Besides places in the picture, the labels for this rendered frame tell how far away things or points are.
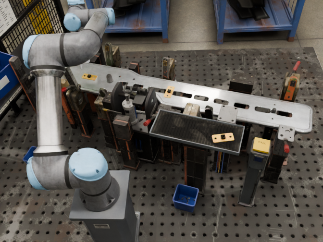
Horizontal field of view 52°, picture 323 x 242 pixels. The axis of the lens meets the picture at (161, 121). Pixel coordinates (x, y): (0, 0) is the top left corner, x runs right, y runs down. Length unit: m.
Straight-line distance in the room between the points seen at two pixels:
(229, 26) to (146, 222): 2.52
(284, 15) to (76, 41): 3.04
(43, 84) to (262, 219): 1.15
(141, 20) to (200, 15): 0.76
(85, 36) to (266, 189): 1.14
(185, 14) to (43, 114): 3.20
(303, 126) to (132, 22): 2.57
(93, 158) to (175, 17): 3.18
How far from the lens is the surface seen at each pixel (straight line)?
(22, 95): 2.41
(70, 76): 1.71
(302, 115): 1.73
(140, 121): 1.68
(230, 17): 3.85
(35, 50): 1.22
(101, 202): 1.25
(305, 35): 4.01
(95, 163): 1.13
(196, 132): 1.37
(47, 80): 1.20
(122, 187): 1.32
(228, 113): 1.51
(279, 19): 3.89
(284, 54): 2.53
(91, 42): 1.21
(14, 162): 2.09
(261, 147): 1.36
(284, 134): 1.55
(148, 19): 3.84
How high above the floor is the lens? 2.24
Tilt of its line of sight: 50 degrees down
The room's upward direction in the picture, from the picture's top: 5 degrees counter-clockwise
